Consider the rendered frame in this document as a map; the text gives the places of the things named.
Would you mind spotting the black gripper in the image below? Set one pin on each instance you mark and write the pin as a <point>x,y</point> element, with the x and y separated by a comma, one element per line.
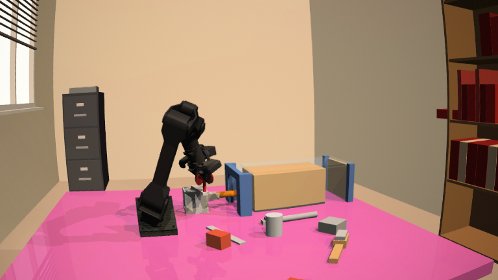
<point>195,159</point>

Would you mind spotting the grey cylinder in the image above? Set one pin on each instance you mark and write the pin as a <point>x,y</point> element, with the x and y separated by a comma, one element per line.
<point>274,223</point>

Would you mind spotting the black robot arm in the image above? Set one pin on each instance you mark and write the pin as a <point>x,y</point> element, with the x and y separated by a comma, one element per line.
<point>181,123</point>

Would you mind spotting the beige cube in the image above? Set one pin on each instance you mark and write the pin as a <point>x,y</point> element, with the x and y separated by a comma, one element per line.
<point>331,225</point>

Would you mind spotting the beige flat bar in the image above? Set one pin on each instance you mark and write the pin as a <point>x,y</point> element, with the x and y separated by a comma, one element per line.
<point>233,238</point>

